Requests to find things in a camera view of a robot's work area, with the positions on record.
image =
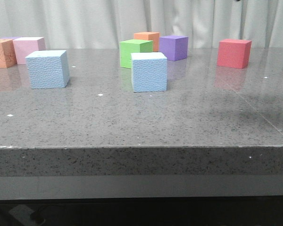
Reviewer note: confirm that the green foam cube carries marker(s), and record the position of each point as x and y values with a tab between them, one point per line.
128	47

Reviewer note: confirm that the lavender foam cube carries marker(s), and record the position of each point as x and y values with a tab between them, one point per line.
13	38

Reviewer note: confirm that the light blue foam cube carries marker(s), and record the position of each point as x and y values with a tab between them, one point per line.
48	69
149	72

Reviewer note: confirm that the grey curtain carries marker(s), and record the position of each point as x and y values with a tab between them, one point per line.
104	23

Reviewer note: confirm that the pink foam cube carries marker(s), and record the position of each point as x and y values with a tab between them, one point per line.
26	45

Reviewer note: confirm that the textured orange foam cube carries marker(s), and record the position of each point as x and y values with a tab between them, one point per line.
7	53

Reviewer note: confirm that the purple foam cube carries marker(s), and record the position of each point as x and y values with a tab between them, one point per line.
174	47

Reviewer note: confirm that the red foam cube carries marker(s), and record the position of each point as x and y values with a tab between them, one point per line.
233	53

